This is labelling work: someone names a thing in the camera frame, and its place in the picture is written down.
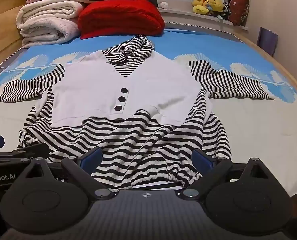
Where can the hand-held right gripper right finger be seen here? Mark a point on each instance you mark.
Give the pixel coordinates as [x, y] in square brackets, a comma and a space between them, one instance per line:
[201, 158]

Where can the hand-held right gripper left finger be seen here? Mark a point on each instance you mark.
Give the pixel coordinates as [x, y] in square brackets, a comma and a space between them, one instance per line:
[92, 156]

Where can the black white striped shirt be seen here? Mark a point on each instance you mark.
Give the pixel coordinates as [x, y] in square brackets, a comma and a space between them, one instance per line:
[88, 85]

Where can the blue cream printed bedspread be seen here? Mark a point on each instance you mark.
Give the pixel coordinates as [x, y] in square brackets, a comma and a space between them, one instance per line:
[238, 130]

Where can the white folded comforter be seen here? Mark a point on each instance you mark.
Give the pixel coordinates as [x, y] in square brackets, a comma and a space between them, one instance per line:
[43, 22]

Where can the purple bag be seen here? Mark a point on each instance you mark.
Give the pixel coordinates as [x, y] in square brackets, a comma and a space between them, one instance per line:
[267, 41]

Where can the red folded blanket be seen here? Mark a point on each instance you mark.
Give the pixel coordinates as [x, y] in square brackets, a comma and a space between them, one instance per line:
[118, 17]

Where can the white windowsill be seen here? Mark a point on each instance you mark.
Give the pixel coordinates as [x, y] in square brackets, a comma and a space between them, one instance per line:
[178, 13]

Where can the dark red cushion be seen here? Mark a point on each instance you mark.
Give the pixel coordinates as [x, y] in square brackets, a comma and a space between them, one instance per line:
[238, 10]

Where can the yellow plush toy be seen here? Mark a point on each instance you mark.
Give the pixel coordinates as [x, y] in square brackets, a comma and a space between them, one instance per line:
[200, 3]
[216, 4]

